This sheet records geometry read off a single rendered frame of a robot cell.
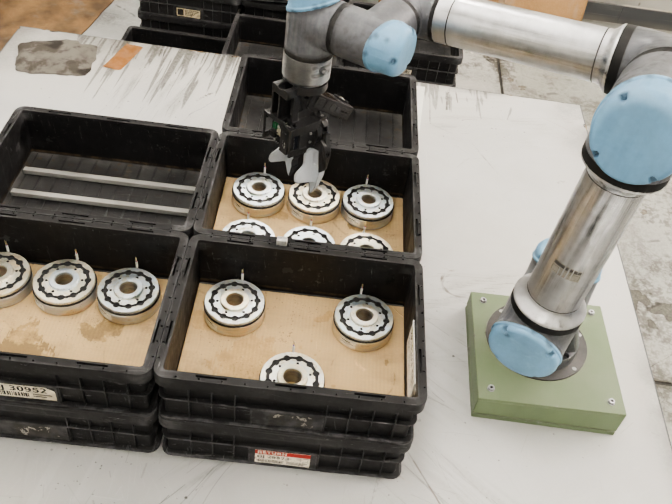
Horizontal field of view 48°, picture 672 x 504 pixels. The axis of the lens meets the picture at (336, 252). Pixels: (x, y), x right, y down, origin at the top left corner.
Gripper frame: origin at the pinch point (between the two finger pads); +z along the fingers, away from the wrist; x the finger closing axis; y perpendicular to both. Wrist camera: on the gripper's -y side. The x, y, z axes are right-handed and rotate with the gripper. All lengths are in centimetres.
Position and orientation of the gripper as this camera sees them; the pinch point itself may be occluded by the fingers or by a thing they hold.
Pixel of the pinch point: (304, 176)
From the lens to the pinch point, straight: 132.5
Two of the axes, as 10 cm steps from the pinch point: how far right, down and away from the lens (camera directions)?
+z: -1.2, 7.4, 6.7
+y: -7.5, 3.7, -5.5
